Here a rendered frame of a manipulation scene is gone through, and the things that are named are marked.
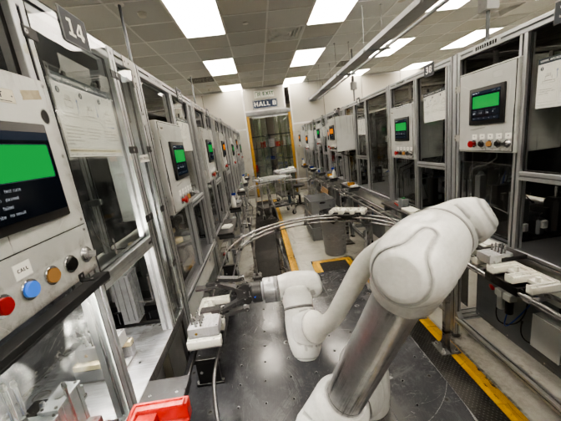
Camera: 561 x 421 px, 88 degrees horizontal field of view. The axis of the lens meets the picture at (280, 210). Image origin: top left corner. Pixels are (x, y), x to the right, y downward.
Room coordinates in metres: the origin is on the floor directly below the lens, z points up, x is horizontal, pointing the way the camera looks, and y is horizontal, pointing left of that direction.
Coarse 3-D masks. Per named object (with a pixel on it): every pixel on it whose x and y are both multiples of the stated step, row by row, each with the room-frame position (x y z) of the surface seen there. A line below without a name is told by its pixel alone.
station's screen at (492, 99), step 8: (496, 88) 1.59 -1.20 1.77; (472, 96) 1.76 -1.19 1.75; (480, 96) 1.70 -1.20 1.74; (488, 96) 1.63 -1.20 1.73; (496, 96) 1.58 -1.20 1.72; (472, 104) 1.76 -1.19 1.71; (480, 104) 1.69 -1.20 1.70; (488, 104) 1.63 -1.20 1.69; (496, 104) 1.58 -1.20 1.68; (472, 112) 1.76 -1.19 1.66; (480, 112) 1.69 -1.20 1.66; (488, 112) 1.63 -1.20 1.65; (496, 112) 1.58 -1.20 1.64; (472, 120) 1.76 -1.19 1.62; (480, 120) 1.69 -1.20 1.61
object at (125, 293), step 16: (0, 0) 0.70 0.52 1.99; (16, 0) 0.72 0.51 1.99; (64, 16) 0.89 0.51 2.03; (64, 32) 0.87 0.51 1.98; (80, 32) 0.96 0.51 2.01; (128, 64) 1.27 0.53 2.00; (144, 128) 1.31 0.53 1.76; (160, 192) 1.32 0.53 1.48; (128, 272) 1.20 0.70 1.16; (176, 272) 1.30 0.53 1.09; (112, 288) 1.17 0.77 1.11; (128, 288) 1.17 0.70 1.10; (112, 304) 1.19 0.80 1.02; (128, 304) 1.17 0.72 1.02; (128, 320) 1.17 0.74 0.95; (144, 320) 1.18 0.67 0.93; (160, 368) 0.93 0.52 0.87
